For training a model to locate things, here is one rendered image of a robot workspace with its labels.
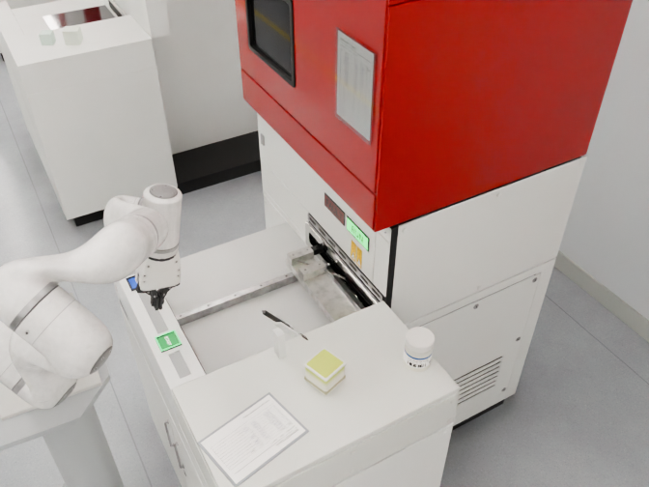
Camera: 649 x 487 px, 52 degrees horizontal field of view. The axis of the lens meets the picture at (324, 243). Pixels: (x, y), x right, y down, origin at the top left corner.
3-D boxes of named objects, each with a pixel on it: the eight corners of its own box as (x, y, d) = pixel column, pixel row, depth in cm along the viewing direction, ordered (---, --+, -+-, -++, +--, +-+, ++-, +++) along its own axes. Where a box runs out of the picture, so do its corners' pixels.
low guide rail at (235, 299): (317, 269, 216) (317, 262, 214) (320, 272, 214) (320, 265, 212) (171, 324, 197) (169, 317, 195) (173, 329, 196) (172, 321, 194)
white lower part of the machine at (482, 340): (400, 286, 328) (414, 144, 275) (513, 406, 273) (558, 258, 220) (272, 338, 301) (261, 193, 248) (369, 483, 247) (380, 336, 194)
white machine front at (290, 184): (268, 190, 249) (262, 95, 223) (388, 331, 195) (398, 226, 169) (261, 193, 248) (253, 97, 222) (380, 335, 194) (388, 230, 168)
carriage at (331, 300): (307, 257, 215) (307, 250, 214) (367, 329, 191) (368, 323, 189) (286, 265, 212) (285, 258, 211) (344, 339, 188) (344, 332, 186)
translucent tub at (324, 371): (324, 363, 167) (324, 346, 163) (346, 380, 163) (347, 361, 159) (303, 381, 163) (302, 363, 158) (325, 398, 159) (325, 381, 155)
